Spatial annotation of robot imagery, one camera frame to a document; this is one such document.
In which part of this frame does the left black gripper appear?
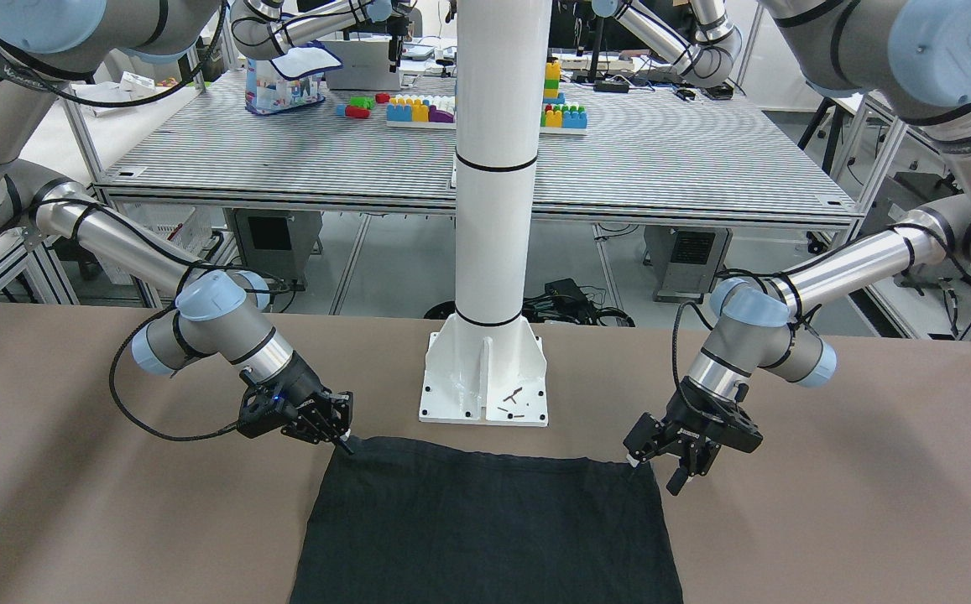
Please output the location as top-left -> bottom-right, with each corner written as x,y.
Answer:
623,377 -> 764,496

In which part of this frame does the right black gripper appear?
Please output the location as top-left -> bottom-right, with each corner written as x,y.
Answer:
238,352 -> 355,456

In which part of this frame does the black graphic t-shirt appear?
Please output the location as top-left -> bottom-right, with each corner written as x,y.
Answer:
290,437 -> 684,603

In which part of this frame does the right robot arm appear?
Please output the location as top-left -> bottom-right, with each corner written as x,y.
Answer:
0,1 -> 353,448

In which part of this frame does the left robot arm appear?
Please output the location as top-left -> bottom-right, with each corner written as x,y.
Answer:
624,1 -> 971,494

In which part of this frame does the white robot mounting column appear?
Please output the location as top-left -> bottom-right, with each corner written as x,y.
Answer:
417,1 -> 551,427

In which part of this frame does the grey control box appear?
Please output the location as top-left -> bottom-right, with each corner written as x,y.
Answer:
224,209 -> 323,289
643,225 -> 732,305

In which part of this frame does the white plastic crate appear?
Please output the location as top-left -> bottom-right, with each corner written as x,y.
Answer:
99,203 -> 212,297

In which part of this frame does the striped metal work table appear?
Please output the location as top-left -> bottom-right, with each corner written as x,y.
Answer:
95,73 -> 860,236

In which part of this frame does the colourful toy block set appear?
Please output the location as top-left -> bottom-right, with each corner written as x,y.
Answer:
385,57 -> 589,135

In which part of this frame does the blue patterned pouch bag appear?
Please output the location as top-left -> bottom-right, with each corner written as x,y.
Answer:
244,43 -> 343,116

